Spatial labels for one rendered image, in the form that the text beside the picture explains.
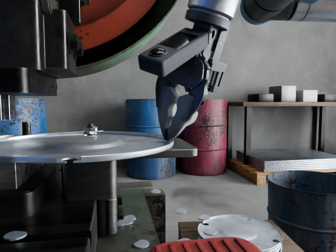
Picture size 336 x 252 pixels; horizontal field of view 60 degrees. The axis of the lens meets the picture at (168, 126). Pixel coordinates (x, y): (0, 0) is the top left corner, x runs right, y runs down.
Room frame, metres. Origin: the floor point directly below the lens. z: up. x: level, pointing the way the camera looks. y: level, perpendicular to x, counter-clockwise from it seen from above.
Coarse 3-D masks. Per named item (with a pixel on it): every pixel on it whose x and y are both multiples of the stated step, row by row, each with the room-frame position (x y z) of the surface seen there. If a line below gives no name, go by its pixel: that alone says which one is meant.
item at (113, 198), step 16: (176, 144) 0.47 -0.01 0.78; (64, 160) 0.39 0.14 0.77; (112, 160) 0.42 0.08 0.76; (64, 176) 0.41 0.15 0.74; (80, 176) 0.41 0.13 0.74; (96, 176) 0.42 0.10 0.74; (112, 176) 0.42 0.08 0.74; (64, 192) 0.41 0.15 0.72; (80, 192) 0.41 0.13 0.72; (96, 192) 0.42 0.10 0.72; (112, 192) 0.42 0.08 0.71; (112, 208) 0.42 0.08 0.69; (112, 224) 0.42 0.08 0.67
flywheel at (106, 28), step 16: (96, 0) 0.82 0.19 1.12; (112, 0) 0.83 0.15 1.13; (128, 0) 0.80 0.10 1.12; (144, 0) 0.81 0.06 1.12; (96, 16) 0.82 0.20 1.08; (112, 16) 0.79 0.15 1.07; (128, 16) 0.80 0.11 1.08; (144, 16) 0.83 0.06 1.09; (80, 32) 0.78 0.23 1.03; (96, 32) 0.79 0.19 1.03; (112, 32) 0.80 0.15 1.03; (128, 32) 0.85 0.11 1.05; (96, 48) 0.81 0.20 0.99
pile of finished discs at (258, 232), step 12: (216, 216) 1.13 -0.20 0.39; (228, 216) 1.14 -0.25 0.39; (240, 216) 1.14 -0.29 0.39; (204, 228) 1.03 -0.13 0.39; (216, 228) 1.03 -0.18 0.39; (228, 228) 1.02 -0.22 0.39; (240, 228) 1.02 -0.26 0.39; (252, 228) 1.02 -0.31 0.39; (264, 228) 1.03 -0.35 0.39; (276, 228) 1.02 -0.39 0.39; (252, 240) 0.94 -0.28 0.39; (264, 240) 0.94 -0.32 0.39; (276, 240) 0.96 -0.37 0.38
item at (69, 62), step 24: (0, 0) 0.37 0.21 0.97; (24, 0) 0.38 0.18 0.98; (48, 0) 0.39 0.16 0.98; (0, 24) 0.37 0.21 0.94; (24, 24) 0.38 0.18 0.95; (48, 24) 0.41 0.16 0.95; (72, 24) 0.47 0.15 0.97; (0, 48) 0.37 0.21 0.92; (24, 48) 0.38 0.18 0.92; (48, 48) 0.41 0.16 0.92; (72, 48) 0.42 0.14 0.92; (48, 72) 0.43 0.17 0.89; (72, 72) 0.47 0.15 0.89
